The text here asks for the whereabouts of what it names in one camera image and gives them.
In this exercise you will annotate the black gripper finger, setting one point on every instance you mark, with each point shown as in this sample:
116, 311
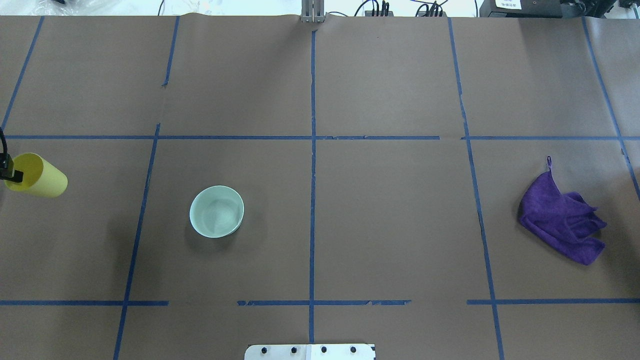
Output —
7, 170

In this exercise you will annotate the yellow plastic cup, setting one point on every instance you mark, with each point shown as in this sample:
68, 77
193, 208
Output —
39, 177

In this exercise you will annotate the purple cloth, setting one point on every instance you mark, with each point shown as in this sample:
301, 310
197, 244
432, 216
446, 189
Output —
563, 221

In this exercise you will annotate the black computer box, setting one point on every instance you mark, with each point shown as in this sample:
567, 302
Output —
550, 9

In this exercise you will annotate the light green bowl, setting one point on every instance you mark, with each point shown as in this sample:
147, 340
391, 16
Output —
216, 212

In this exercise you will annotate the white camera post with base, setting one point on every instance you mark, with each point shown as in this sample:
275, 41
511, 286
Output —
329, 351

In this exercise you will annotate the aluminium frame post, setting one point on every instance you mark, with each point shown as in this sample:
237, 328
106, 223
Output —
313, 11

